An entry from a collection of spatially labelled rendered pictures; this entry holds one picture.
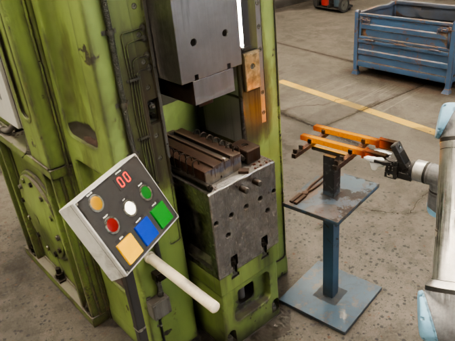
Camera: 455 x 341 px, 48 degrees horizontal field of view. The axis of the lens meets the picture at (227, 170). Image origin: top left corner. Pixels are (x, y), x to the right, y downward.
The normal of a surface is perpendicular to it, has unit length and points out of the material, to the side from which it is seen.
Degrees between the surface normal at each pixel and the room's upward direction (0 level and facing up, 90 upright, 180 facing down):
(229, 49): 90
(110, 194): 60
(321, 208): 0
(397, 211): 0
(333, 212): 0
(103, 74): 90
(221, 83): 90
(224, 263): 90
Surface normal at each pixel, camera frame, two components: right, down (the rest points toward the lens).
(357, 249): -0.09, -0.87
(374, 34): -0.75, 0.36
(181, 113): 0.66, 0.31
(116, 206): 0.75, -0.33
